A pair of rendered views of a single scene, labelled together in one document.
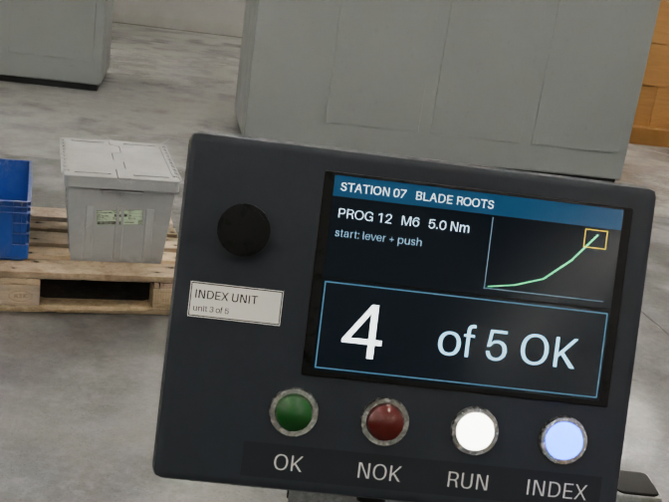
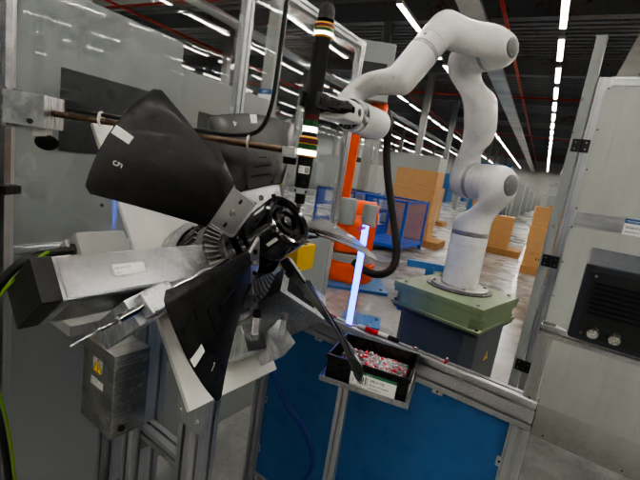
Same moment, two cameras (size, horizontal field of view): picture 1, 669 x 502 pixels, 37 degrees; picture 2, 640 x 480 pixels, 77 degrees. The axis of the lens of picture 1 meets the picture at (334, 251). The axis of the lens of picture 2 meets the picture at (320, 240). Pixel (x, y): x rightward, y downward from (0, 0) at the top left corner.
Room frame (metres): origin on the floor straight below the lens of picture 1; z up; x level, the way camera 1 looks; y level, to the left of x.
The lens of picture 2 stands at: (1.68, -0.08, 1.34)
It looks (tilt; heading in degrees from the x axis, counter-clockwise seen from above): 10 degrees down; 218
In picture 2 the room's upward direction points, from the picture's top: 9 degrees clockwise
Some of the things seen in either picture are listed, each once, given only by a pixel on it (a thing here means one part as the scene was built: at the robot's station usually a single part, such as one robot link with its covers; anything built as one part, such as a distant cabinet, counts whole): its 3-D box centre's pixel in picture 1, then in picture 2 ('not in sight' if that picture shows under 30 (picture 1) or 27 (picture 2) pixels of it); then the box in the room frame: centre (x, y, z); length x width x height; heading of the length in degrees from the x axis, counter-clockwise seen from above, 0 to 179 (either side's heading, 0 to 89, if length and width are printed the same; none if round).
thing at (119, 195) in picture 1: (114, 198); not in sight; (3.67, 0.86, 0.31); 0.60 x 0.42 x 0.33; 18
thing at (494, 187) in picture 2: not in sight; (484, 201); (0.31, -0.51, 1.31); 0.19 x 0.12 x 0.24; 67
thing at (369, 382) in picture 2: not in sight; (372, 366); (0.77, -0.56, 0.85); 0.22 x 0.17 x 0.07; 109
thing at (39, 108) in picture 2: not in sight; (31, 110); (1.38, -1.19, 1.37); 0.10 x 0.07 x 0.09; 130
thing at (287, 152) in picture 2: not in sight; (299, 170); (0.99, -0.72, 1.32); 0.09 x 0.07 x 0.10; 129
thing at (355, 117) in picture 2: not in sight; (339, 110); (0.88, -0.72, 1.48); 0.11 x 0.10 x 0.07; 5
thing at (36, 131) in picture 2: not in sight; (47, 139); (1.36, -1.17, 1.31); 0.05 x 0.04 x 0.05; 130
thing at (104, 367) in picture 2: not in sight; (114, 380); (1.23, -1.03, 0.73); 0.15 x 0.09 x 0.22; 95
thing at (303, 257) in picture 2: not in sight; (288, 253); (0.65, -1.03, 1.02); 0.16 x 0.10 x 0.11; 95
